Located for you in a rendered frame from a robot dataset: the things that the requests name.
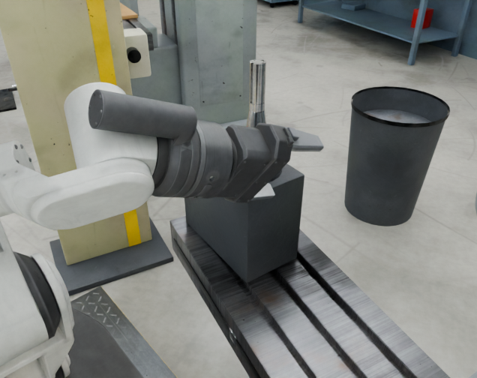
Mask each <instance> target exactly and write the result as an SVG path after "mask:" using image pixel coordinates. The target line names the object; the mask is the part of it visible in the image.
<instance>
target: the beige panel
mask: <svg viewBox="0 0 477 378"><path fill-rule="evenodd" d="M0 29H1V35H2V37H3V41H4V45H5V48H6V51H7V56H8V58H9V62H10V66H11V69H12V72H13V77H14V80H15V83H16V87H17V91H18V93H19V98H20V101H21V104H22V109H23V112H24V115H25V120H26V122H27V125H28V130H29V133H30V136H31V141H32V143H33V146H34V151H35V154H36V157H37V162H38V165H39V167H40V172H41V174H42V175H45V176H47V177H51V176H56V175H58V174H62V173H66V172H69V171H72V170H77V165H76V161H75V158H74V151H73V148H72V144H71V138H70V134H69V130H68V123H67V119H66V116H65V109H64V104H65V100H66V98H67V97H68V95H69V94H70V93H71V92H72V91H73V90H75V89H77V88H79V87H80V86H84V85H86V84H89V83H110V84H113V85H115V86H118V87H119V88H120V89H122V90H123V91H124V92H125V94H126V95H132V89H131V78H130V73H129V67H128V57H127V51H126V45H125V35H124V29H123V23H122V12H121V7H120V1H119V0H0ZM57 231H58V236H59V239H56V240H54V241H50V242H49V244H50V247H51V250H52V255H53V259H54V262H55V267H56V268H57V269H58V272H59V273H60V275H61V277H62V279H63V281H64V284H65V286H66V288H67V291H68V294H69V296H72V295H74V294H77V293H81V292H83V291H86V290H90V289H92V288H95V287H99V286H101V285H104V284H108V283H110V282H113V281H117V280H119V279H122V278H126V277H128V276H131V275H135V274H137V273H140V272H144V271H146V270H149V269H153V268H155V267H158V266H162V265H164V264H167V263H171V262H173V261H174V260H173V255H172V254H171V253H170V250H169V248H168V247H167V245H166V244H165V242H164V240H163V239H162V237H161V235H160V233H159V232H158V230H157V228H156V226H155V225H154V223H153V222H152V219H151V218H150V217H149V210H148V204H147V201H146V202H145V203H144V204H143V205H141V206H140V207H138V208H136V209H134V210H132V211H128V212H125V213H123V214H118V215H116V216H113V217H108V218H106V219H103V220H99V221H96V222H94V223H89V224H86V225H84V226H79V227H76V228H73V229H57Z"/></svg>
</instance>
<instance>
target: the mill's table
mask: <svg viewBox="0 0 477 378"><path fill-rule="evenodd" d="M170 229H171V236H172V249H173V250H174V251H175V254H176V256H177V257H178V259H179V260H180V262H181V264H182V265H183V267H184V269H185V271H186V272H187V274H188V275H189V277H190V279H191V280H192V282H193V284H194V286H195V287H196V289H197V290H198V292H199V294H200V295H201V297H202V299H203V301H204V302H205V304H206V305H207V307H208V309H209V310H210V312H211V314H212V316H213V317H214V319H215V321H216V322H217V324H218V325H219V327H220V329H221V331H222V332H223V334H224V336H225V337H226V339H227V340H228V342H229V344H230V346H231V347H232V349H233V351H234V352H235V354H236V355H237V357H238V359H239V361H240V362H241V364H242V366H243V367H244V369H245V370H246V372H247V374H248V376H249V377H250V378H450V377H449V376H448V375H447V374H446V373H445V372H444V371H443V370H442V369H441V368H440V367H439V366H438V365H437V364H436V363H435V362H434V361H433V360H432V359H431V358H430V357H429V356H428V355H427V354H426V353H425V352H424V351H423V350H422V349H421V348H420V347H419V346H418V345H417V344H416V343H415V342H414V341H413V340H412V339H411V338H410V337H409V336H408V335H407V334H406V333H405V332H404V331H403V330H402V329H401V328H400V327H399V326H398V325H397V324H396V323H395V322H394V321H393V320H392V319H390V318H389V317H388V316H387V315H386V314H385V313H384V312H383V311H382V310H381V309H380V308H379V307H378V306H377V305H376V304H375V303H374V302H373V301H372V300H371V299H370V298H369V297H368V296H367V295H366V294H365V293H364V292H363V291H362V290H361V289H360V288H359V287H358V286H357V285H356V284H355V283H354V282H353V281H352V280H351V279H350V278H349V277H348V276H347V275H346V274H345V273H344V272H343V271H342V270H341V269H340V268H339V267H338V266H337V265H336V264H335V263H334V262H333V261H332V260H331V259H330V258H328V257H327V256H326V255H325V254H324V253H323V252H322V251H321V250H320V249H319V248H318V247H317V246H316V245H315V244H314V243H313V242H312V241H311V240H310V239H309V238H308V237H307V236H306V235H305V234H304V233H303V232H302V231H301V230H300V229H299V237H298V253H297V257H296V258H295V259H293V260H291V261H289V262H287V263H285V264H283V265H281V266H279V267H277V268H276V269H274V270H272V271H270V272H268V273H266V274H264V275H262V276H260V277H258V278H256V279H254V280H252V281H250V282H248V283H246V282H245V281H244V280H243V279H242V278H241V277H240V276H239V275H238V274H237V273H236V272H235V271H234V270H233V269H232V268H231V267H230V266H229V265H228V264H227V263H226V262H225V261H224V260H223V259H222V258H221V257H220V256H219V255H218V254H217V253H216V252H215V251H214V250H213V249H212V248H211V247H210V246H209V244H208V243H207V242H206V241H205V240H204V239H203V238H202V237H201V236H200V235H199V234H198V233H197V232H196V231H195V230H194V229H193V228H192V227H191V226H190V225H189V224H188V223H187V222H186V216H184V217H179V218H176V219H174V220H171V221H170Z"/></svg>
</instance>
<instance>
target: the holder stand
mask: <svg viewBox="0 0 477 378"><path fill-rule="evenodd" d="M304 181H305V175H304V174H303V173H301V172H299V171H298V170H297V169H295V168H293V167H292V166H290V165H289V164H286V165H285V166H284V167H283V168H282V169H281V170H280V171H279V172H278V173H277V174H276V175H275V176H274V177H273V178H272V179H271V181H270V182H269V184H270V185H271V187H272V189H273V191H274V194H275V195H274V196H273V197H272V198H270V199H256V200H251V201H250V202H248V203H243V202H230V201H228V200H225V199H224V197H213V198H210V199H204V198H184V204H185V214H186V222H187V223H188V224H189V225H190V226H191V227H192V228H193V229H194V230H195V231H196V232H197V233H198V234H199V235H200V236H201V237H202V238H203V239H204V240H205V241H206V242H207V243H208V244H209V246H210V247H211V248H212V249H213V250H214V251H215V252H216V253H217V254H218V255H219V256H220V257H221V258H222V259H223V260H224V261H225V262H226V263H227V264H228V265H229V266H230V267H231V268H232V269H233V270H234V271H235V272H236V273H237V274H238V275H239V276H240V277H241V278H242V279H243V280H244V281H245V282H246V283H248V282H250V281H252V280H254V279H256V278H258V277H260V276H262V275H264V274H266V273H268V272H270V271H272V270H274V269H276V268H277V267H279V266H282V265H283V264H285V263H288V262H289V261H291V260H294V259H295V258H296V257H297V253H298V244H299V229H300V221H301V213H302V197H303V190H304Z"/></svg>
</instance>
